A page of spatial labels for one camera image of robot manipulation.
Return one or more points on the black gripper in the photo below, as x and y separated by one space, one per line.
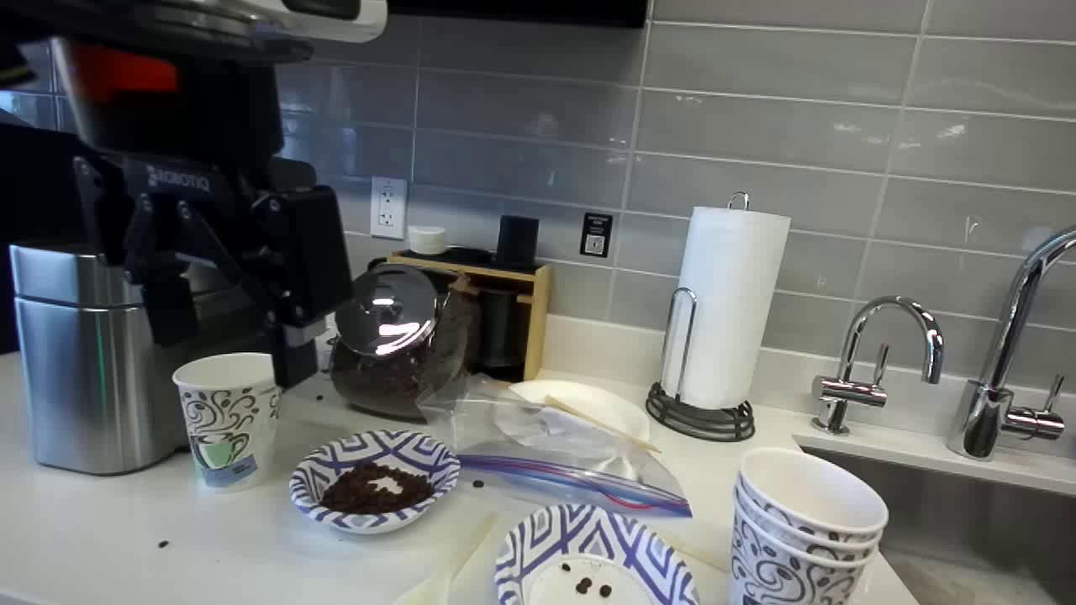
188 187

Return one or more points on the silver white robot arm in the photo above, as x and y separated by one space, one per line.
225 20

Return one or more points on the stainless steel bin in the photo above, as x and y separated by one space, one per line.
85 372

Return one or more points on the patterned paper cup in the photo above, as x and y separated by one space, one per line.
230 420

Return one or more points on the shiny metal jar lid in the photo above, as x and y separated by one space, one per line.
389 311

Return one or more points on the small white container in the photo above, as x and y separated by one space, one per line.
425 239

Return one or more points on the glass jar of coffee beans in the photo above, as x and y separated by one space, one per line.
422 356

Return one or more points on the blue patterned paper plate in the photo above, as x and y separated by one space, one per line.
560 539
326 459

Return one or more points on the black appliance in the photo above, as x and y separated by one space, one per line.
39 180

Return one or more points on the coffee grounds pile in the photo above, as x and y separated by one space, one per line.
375 487

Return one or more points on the small black container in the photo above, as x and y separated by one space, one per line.
515 239

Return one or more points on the coffee bean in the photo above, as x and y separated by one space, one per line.
164 541
583 583
607 589
476 486

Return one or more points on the wooden organizer box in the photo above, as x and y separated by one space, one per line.
540 320

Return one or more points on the clear plastic zip bag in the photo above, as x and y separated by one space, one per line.
560 456

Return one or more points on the dark overhead cabinet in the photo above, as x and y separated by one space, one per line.
515 12

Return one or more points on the plain white plate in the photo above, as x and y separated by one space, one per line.
593 405

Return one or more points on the white paper towel roll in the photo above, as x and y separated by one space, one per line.
729 304

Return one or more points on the patterned paper bowl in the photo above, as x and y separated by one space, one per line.
756 530
813 493
776 576

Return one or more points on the small chrome faucet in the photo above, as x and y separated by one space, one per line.
870 388

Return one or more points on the tall chrome faucet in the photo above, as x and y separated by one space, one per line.
994 406

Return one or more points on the stainless steel sink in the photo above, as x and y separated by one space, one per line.
978 525

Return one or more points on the white wall outlet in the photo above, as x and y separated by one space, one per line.
389 207

